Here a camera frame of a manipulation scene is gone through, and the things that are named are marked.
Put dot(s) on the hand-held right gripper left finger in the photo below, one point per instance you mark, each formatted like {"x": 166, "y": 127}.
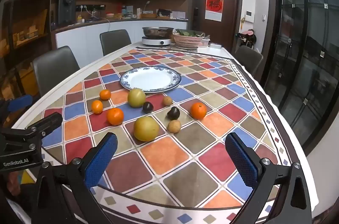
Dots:
{"x": 102, "y": 160}

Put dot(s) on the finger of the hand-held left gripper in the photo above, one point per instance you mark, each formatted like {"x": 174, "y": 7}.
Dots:
{"x": 20, "y": 103}
{"x": 50, "y": 120}

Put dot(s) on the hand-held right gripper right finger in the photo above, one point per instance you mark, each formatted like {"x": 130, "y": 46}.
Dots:
{"x": 242, "y": 160}

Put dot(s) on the medium tangerine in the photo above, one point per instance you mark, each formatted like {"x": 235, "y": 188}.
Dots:
{"x": 115, "y": 116}

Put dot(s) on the small tangerine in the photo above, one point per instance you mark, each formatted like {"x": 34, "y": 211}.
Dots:
{"x": 105, "y": 94}
{"x": 97, "y": 106}

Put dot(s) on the yellow-green pear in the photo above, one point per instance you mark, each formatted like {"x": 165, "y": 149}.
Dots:
{"x": 136, "y": 97}
{"x": 146, "y": 128}

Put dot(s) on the large orange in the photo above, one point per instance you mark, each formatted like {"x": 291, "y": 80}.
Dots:
{"x": 198, "y": 110}

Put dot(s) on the dark plum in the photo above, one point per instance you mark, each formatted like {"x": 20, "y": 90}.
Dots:
{"x": 173, "y": 113}
{"x": 147, "y": 106}

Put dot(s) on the blue rimmed white plate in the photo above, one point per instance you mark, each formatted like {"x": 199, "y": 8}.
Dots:
{"x": 150, "y": 79}

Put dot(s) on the grey dining chair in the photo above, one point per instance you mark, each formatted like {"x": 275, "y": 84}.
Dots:
{"x": 55, "y": 67}
{"x": 115, "y": 41}
{"x": 249, "y": 58}

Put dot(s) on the chequered colourful tablecloth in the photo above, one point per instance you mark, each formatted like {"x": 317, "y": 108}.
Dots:
{"x": 169, "y": 155}

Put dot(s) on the wooden display cabinet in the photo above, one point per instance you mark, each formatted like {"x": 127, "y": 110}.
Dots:
{"x": 26, "y": 27}

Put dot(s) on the brown kiwi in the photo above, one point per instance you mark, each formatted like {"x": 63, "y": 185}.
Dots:
{"x": 174, "y": 126}
{"x": 167, "y": 100}

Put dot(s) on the white lower cabinet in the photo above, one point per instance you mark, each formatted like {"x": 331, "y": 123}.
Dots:
{"x": 87, "y": 35}

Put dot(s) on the small white box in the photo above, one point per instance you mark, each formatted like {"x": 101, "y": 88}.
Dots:
{"x": 215, "y": 45}

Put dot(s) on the black power strip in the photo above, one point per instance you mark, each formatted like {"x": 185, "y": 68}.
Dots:
{"x": 90, "y": 7}

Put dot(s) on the glass sliding doors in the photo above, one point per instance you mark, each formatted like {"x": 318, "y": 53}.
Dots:
{"x": 299, "y": 54}

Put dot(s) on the pile of bags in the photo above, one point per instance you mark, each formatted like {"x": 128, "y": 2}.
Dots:
{"x": 247, "y": 38}

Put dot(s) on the white induction cooker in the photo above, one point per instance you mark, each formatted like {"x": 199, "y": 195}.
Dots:
{"x": 156, "y": 41}

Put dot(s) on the pink plastic basket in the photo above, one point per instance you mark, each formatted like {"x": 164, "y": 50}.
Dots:
{"x": 188, "y": 41}

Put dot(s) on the green leafy vegetables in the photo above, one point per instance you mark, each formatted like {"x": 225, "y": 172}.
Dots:
{"x": 189, "y": 33}

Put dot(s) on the steel pot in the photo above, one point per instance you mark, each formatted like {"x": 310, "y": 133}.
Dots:
{"x": 156, "y": 31}

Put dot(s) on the wooden tray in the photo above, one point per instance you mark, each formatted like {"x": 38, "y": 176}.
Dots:
{"x": 148, "y": 15}

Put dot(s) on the white intercom panel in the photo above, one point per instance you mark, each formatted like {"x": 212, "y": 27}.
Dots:
{"x": 249, "y": 16}

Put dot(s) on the brown door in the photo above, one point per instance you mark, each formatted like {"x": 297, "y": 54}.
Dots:
{"x": 230, "y": 1}

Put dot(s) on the black wall appliance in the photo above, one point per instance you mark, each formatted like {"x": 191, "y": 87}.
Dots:
{"x": 66, "y": 9}

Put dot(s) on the red wall poster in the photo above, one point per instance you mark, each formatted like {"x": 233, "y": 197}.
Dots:
{"x": 214, "y": 4}

